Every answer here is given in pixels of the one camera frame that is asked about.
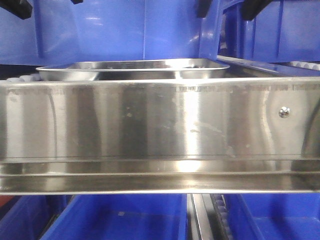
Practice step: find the white roller track left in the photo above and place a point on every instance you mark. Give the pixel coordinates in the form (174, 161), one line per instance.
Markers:
(24, 78)

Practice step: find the silver metal tray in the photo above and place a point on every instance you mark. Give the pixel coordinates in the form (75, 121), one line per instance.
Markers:
(175, 68)

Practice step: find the blue bin upper right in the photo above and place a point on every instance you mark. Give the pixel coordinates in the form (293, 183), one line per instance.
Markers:
(284, 31)

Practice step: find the roller track lower shelf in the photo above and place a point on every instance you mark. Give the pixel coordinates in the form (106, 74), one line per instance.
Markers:
(207, 217)

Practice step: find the blue bin lower left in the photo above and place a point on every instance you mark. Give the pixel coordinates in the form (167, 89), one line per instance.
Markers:
(28, 217)

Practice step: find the large blue plastic bin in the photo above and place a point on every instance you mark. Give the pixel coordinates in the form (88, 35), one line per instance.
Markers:
(60, 32)

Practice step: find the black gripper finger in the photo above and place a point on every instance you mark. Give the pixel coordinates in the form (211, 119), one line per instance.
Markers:
(203, 7)
(20, 8)
(251, 8)
(77, 1)

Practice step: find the silver rail screw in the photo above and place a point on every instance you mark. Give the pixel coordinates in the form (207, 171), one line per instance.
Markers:
(284, 112)

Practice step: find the stainless steel shelf front rail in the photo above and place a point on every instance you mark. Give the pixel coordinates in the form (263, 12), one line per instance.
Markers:
(160, 136)

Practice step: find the blue bin lower right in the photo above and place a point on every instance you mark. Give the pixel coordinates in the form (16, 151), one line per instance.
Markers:
(274, 216)

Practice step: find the blue bin lower middle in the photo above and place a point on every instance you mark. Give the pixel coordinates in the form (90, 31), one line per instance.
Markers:
(122, 217)

